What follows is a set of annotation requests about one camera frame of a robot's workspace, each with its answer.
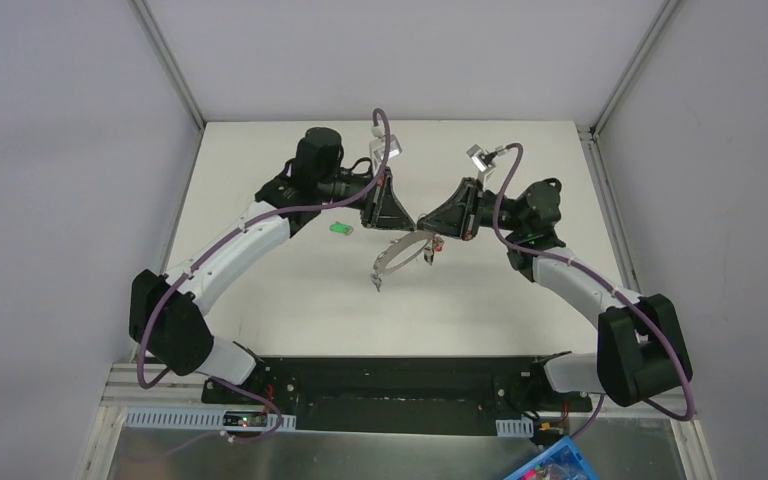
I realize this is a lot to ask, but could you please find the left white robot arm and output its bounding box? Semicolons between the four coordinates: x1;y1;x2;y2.
128;125;415;405

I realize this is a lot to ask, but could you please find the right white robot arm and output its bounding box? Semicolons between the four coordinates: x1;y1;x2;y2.
417;178;693;410

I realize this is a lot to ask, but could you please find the green tagged key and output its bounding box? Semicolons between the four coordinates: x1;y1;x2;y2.
329;222;354;236

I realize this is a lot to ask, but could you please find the blue plastic bin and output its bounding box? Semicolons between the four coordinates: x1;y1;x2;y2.
504;436;598;480

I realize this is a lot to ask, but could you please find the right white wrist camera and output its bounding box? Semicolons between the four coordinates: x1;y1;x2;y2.
466;144;498;174

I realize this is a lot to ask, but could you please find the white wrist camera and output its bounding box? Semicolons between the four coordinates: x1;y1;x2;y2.
368;134;403;174
466;144;498;174

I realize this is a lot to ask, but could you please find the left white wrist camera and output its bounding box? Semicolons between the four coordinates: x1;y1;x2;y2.
368;134;403;174

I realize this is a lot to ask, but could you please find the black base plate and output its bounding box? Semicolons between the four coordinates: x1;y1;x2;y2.
201;356;595;436

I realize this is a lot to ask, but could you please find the aluminium frame rail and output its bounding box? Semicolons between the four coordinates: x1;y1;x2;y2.
129;0;207;132

